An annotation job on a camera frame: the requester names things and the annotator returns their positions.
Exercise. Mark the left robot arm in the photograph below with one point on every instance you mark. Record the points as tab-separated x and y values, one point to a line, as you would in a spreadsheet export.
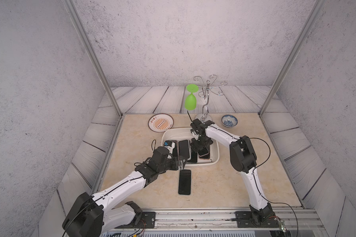
93	215

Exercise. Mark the light green case phone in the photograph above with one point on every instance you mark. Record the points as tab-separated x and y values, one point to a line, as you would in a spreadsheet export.
184	182

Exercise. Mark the orange patterned round plate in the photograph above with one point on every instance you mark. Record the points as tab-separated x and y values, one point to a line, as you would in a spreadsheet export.
160	122

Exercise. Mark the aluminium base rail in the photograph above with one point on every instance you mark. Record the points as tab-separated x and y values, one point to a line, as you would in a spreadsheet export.
294	222

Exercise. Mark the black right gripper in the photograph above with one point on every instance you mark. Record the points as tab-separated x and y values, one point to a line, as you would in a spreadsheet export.
195	146

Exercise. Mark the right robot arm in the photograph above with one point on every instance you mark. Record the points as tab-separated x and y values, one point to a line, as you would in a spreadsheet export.
242	158

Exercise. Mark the white plastic storage box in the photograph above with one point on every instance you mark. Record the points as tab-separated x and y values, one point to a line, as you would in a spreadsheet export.
178	134

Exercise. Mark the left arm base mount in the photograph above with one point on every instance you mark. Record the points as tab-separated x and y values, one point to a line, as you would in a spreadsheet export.
144	220

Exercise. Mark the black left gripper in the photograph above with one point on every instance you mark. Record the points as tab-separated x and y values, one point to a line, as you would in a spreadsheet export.
180	166

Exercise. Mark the metal glass rack stand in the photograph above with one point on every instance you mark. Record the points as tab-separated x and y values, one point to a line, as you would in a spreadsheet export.
206	89

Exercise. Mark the pink case phone front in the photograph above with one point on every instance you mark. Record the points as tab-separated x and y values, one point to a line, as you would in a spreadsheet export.
184	149

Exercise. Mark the blue white porcelain bowl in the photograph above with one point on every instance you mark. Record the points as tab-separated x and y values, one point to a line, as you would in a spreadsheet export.
229	121

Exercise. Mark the green plastic wine glass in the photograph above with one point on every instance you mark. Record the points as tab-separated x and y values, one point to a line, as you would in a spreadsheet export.
190	101

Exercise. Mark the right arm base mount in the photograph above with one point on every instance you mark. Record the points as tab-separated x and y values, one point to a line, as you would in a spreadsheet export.
249	219

